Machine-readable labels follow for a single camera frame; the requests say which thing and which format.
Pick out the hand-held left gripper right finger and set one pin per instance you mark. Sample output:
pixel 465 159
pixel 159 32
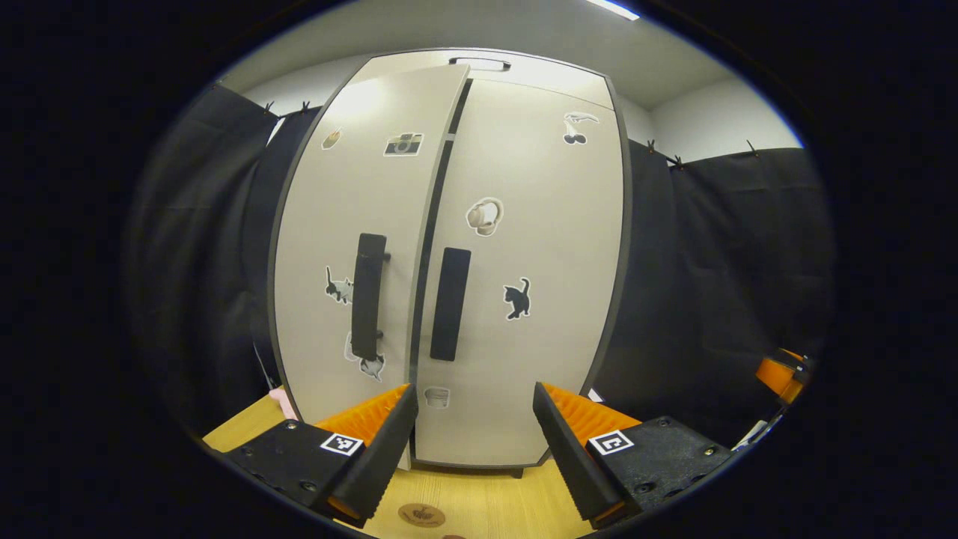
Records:
pixel 572 464

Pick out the long ceiling light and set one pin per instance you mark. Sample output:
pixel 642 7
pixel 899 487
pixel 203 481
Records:
pixel 614 9

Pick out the white cabinet door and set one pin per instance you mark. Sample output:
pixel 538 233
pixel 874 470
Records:
pixel 359 195
pixel 539 247

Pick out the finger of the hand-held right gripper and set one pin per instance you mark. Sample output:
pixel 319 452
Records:
pixel 795 355
pixel 778 378

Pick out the pink starfish plush toy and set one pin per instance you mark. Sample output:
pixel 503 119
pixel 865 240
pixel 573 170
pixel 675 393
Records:
pixel 283 403

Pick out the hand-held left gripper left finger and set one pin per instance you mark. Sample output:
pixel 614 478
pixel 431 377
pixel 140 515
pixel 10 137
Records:
pixel 374 464

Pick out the round brown coaster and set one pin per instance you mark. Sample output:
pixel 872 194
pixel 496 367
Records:
pixel 421 515

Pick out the white cabinet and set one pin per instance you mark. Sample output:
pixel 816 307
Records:
pixel 441 187

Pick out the black backdrop cloth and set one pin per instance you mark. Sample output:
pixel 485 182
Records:
pixel 718 284

